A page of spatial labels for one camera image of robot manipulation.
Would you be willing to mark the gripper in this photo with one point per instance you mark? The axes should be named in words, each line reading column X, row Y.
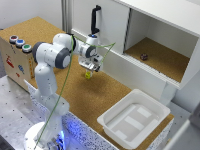
column 88, row 62

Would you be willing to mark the yellow block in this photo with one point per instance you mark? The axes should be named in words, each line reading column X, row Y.
column 88, row 75

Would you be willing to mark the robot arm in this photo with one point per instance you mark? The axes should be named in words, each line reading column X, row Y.
column 46, row 80

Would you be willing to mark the white cabinet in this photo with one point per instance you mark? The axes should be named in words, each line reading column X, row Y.
column 160, row 50

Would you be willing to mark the white sliding door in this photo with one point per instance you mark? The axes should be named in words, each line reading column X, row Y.
column 108, row 21

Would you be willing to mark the purple block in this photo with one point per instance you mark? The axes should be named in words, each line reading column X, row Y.
column 144, row 57

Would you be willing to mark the green button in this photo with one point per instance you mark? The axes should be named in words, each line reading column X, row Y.
column 26, row 47

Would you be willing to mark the blue button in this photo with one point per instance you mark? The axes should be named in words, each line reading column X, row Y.
column 20, row 42

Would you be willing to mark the white plastic box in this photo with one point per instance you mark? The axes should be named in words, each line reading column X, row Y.
column 135, row 118

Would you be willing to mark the red button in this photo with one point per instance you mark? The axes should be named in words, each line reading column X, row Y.
column 13, row 39

